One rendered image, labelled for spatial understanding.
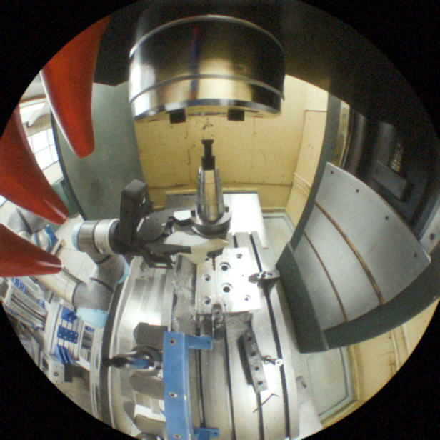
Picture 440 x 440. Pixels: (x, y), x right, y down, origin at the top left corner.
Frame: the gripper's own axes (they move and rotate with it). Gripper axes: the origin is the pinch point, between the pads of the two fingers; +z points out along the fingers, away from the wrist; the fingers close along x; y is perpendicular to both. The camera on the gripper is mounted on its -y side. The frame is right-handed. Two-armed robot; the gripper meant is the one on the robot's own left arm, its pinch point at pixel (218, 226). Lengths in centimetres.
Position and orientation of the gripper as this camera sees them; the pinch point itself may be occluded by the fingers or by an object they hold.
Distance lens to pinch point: 22.5
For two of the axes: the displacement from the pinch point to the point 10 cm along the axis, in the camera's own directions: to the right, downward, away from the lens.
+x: 0.6, 6.3, -7.7
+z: 10.0, -0.4, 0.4
